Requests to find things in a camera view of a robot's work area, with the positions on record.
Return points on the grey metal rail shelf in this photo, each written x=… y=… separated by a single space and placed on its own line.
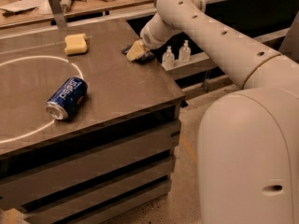
x=200 y=62

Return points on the clear sanitizer bottle left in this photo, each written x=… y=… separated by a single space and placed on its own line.
x=168 y=58

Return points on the clear sanitizer bottle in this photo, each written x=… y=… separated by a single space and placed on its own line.
x=168 y=58
x=184 y=52

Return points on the grey counter cabinet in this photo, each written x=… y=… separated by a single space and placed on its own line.
x=114 y=153

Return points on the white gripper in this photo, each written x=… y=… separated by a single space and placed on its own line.
x=149 y=38

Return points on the wooden background workbench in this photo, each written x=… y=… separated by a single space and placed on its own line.
x=79 y=8

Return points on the yellow sponge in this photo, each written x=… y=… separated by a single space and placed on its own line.
x=75 y=44

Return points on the white paper sheets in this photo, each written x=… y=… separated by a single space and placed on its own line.
x=42 y=7

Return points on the blue pepsi can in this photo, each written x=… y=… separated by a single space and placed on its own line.
x=64 y=102

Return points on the dark blue rxbar wrapper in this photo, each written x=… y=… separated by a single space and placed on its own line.
x=145 y=58

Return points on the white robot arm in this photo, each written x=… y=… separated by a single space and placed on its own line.
x=248 y=141

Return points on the grey metal bracket left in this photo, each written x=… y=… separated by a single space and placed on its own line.
x=58 y=13

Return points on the clear sanitizer bottle right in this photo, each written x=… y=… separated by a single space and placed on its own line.
x=184 y=52

